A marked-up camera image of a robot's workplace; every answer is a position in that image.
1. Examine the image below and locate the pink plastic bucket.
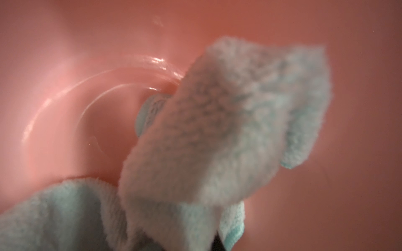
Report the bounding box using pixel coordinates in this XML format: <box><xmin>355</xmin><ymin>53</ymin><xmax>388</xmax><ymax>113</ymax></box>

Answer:
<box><xmin>1</xmin><ymin>1</ymin><xmax>402</xmax><ymax>251</ymax></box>

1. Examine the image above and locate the light teal cloth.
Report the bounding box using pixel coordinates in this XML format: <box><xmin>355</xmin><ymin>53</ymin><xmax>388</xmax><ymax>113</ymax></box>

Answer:
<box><xmin>1</xmin><ymin>37</ymin><xmax>331</xmax><ymax>251</ymax></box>

